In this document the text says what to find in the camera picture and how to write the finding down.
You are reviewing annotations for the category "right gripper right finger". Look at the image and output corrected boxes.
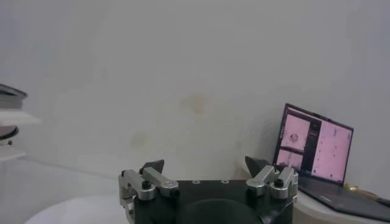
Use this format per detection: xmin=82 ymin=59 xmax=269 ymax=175
xmin=244 ymin=155 xmax=299 ymax=200

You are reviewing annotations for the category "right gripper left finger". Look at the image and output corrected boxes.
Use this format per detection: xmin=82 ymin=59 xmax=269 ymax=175
xmin=118 ymin=159 xmax=180 ymax=201

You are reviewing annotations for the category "stainless steel steamer basket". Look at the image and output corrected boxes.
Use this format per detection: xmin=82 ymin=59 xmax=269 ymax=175
xmin=0 ymin=83 xmax=29 ymax=110

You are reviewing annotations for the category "open dark grey laptop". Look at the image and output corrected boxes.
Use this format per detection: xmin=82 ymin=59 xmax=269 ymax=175
xmin=272 ymin=102 xmax=390 ymax=223

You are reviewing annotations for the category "white round plate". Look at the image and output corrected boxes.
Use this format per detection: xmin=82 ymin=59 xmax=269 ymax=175
xmin=23 ymin=194 xmax=132 ymax=224

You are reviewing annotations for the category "white electric cooking pot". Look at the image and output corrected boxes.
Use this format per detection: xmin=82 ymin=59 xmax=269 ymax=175
xmin=0 ymin=109 xmax=41 ymax=164

